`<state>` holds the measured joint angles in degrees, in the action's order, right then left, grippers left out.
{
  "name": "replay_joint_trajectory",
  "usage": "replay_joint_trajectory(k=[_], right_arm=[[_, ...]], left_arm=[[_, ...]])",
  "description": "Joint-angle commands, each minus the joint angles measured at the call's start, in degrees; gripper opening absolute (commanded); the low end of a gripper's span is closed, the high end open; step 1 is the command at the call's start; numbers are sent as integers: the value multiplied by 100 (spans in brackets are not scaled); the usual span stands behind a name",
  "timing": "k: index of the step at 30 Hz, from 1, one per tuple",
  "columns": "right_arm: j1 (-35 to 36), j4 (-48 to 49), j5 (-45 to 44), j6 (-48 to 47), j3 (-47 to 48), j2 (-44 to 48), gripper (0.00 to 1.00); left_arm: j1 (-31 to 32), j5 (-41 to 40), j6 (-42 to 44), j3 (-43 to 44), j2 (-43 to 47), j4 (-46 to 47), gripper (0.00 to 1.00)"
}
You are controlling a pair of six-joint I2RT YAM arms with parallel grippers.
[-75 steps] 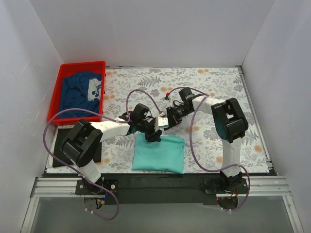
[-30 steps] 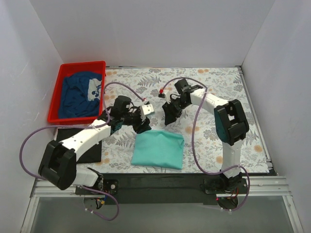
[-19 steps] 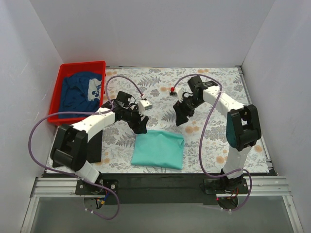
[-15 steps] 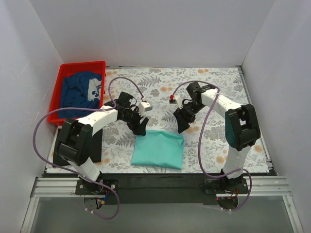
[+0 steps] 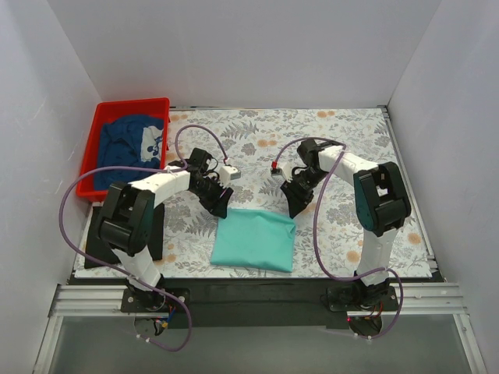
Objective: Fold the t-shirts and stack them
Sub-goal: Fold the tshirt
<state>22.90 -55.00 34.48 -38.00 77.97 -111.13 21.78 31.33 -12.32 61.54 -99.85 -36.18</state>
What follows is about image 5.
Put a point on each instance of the folded black t-shirt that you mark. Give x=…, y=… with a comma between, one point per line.
x=97, y=249

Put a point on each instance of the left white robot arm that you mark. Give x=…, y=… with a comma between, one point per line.
x=126, y=219

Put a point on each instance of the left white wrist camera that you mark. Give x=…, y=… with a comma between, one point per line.
x=228, y=173

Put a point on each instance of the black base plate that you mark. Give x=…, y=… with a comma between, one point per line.
x=223, y=316

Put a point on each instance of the mint green t-shirt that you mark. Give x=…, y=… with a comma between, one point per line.
x=256, y=239

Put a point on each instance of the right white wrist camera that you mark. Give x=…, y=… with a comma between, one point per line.
x=281, y=170

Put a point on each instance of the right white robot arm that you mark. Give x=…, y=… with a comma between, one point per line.
x=381, y=204

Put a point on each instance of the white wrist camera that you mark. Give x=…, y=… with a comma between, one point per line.
x=228, y=173
x=281, y=170

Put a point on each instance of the red plastic bin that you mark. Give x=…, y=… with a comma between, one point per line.
x=107, y=112

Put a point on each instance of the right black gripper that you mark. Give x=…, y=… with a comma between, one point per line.
x=298, y=191

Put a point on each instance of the navy blue printed t-shirt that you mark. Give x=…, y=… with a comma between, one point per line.
x=134, y=141

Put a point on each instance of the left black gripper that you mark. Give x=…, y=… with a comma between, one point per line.
x=213, y=194

